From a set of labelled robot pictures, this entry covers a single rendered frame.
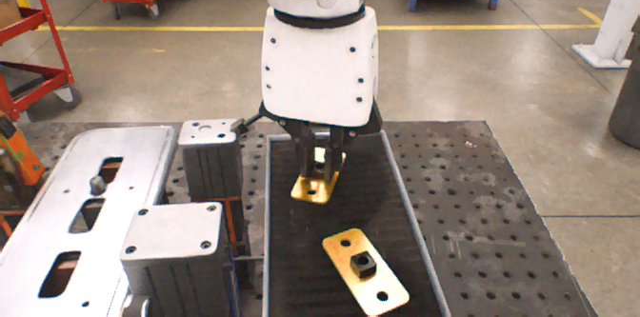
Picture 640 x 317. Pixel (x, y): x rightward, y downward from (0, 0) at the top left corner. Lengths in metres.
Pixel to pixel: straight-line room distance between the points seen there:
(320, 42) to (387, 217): 0.18
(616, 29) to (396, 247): 3.53
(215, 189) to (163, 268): 0.29
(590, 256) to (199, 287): 1.88
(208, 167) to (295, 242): 0.37
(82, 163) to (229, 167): 0.24
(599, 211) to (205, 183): 1.98
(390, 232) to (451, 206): 0.74
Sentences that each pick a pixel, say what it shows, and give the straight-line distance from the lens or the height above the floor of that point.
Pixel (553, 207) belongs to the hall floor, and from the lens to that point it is 2.38.
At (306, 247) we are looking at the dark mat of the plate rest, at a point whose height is 1.16.
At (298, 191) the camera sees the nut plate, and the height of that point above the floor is 1.16.
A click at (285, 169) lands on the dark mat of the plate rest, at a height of 1.16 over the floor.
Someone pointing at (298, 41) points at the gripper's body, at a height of 1.32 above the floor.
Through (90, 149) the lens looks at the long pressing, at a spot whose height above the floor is 1.00.
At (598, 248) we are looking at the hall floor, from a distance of 2.27.
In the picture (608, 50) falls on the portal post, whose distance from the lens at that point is 3.92.
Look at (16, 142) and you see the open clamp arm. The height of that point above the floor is 1.05.
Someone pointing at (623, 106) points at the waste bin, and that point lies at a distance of 2.96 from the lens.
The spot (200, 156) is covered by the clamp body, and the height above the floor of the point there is 1.03.
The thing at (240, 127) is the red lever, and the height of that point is 1.07.
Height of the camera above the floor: 1.47
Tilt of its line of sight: 35 degrees down
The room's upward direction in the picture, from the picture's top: straight up
